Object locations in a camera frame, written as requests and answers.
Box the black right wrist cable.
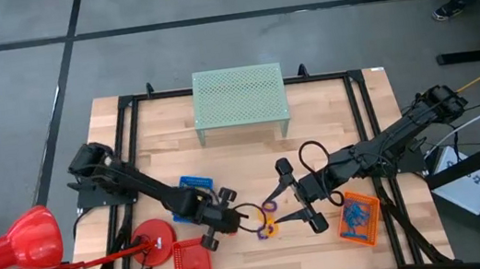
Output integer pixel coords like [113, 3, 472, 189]
[295, 135, 347, 213]

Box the yellow coil wrist keychain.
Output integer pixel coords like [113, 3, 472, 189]
[255, 206, 281, 240]

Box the blue rope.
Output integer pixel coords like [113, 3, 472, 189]
[341, 200, 364, 224]

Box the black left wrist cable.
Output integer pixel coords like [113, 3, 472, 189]
[232, 200, 267, 237]

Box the white box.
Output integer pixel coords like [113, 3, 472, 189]
[425, 142, 480, 222]

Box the purple coil wrist keychain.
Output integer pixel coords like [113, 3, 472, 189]
[254, 225, 270, 242]
[260, 198, 279, 216]

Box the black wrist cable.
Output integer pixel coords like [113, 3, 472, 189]
[232, 200, 267, 237]
[295, 135, 347, 213]

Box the red plastic basket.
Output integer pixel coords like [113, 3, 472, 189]
[169, 235, 215, 269]

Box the teal rubber band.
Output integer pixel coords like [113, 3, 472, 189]
[344, 217, 370, 239]
[348, 200, 373, 228]
[345, 196, 369, 214]

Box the green perforated metal shelf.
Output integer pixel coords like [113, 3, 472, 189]
[187, 60, 293, 149]

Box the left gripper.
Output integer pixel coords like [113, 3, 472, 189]
[191, 183, 255, 254]

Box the orange plastic basket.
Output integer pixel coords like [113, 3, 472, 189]
[333, 186, 387, 252]

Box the red desk lamp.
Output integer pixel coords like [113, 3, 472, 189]
[0, 188, 180, 269]

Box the blue plastic basket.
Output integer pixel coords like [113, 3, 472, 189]
[166, 170, 220, 228]

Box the black aluminium table frame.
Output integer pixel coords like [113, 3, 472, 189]
[41, 45, 457, 269]

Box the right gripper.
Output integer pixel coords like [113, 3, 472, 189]
[255, 148, 350, 241]

